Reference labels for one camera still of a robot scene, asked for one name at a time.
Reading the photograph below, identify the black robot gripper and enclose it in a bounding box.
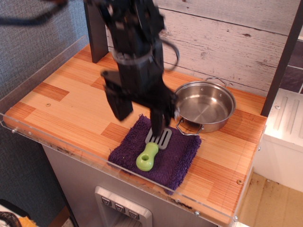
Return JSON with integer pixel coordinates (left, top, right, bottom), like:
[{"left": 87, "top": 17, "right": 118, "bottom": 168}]
[{"left": 101, "top": 55, "right": 176, "bottom": 137}]

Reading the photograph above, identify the green handled grey spatula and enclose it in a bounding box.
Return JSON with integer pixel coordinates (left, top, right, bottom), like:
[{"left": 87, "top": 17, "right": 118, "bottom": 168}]
[{"left": 136, "top": 128, "right": 172, "bottom": 172}]

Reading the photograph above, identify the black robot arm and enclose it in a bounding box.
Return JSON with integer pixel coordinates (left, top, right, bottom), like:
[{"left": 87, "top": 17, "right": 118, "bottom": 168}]
[{"left": 84, "top": 0, "right": 176, "bottom": 136}]

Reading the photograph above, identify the purple terry cloth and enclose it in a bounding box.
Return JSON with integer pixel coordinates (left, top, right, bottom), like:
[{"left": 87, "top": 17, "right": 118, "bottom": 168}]
[{"left": 108, "top": 115, "right": 201, "bottom": 195}]

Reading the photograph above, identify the stainless steel pot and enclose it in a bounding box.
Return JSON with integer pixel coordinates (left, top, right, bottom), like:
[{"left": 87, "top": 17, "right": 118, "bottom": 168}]
[{"left": 175, "top": 77, "right": 236, "bottom": 136}]

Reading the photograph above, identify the silver dispenser button panel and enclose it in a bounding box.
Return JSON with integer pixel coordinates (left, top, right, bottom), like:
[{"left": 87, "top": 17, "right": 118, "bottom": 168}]
[{"left": 95, "top": 186, "right": 153, "bottom": 227}]

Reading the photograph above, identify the clear acrylic table guard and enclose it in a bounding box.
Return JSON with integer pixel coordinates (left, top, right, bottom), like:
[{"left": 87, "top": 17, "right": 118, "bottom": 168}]
[{"left": 0, "top": 36, "right": 266, "bottom": 227}]

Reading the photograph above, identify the white toy sink unit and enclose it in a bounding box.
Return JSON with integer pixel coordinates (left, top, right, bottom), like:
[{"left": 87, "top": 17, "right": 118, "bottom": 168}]
[{"left": 253, "top": 89, "right": 303, "bottom": 192}]

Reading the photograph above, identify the yellow object bottom left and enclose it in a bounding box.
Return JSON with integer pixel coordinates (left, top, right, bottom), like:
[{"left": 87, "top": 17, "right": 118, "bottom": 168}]
[{"left": 18, "top": 217, "right": 37, "bottom": 227}]

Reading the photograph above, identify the dark vertical post left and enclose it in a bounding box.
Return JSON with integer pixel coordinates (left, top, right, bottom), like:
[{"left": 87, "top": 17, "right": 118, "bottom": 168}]
[{"left": 84, "top": 0, "right": 109, "bottom": 63}]

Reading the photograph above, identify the dark vertical post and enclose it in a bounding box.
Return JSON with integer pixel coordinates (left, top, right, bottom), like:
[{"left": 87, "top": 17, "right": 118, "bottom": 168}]
[
  {"left": 261, "top": 0, "right": 303, "bottom": 117},
  {"left": 84, "top": 0, "right": 109, "bottom": 63}
]

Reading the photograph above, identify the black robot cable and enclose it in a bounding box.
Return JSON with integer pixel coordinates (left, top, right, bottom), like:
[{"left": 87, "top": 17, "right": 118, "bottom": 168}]
[{"left": 0, "top": 0, "right": 180, "bottom": 73}]

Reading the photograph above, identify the dark vertical post right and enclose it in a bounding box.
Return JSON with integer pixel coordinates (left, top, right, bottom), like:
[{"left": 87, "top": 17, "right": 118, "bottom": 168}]
[{"left": 261, "top": 0, "right": 303, "bottom": 117}]

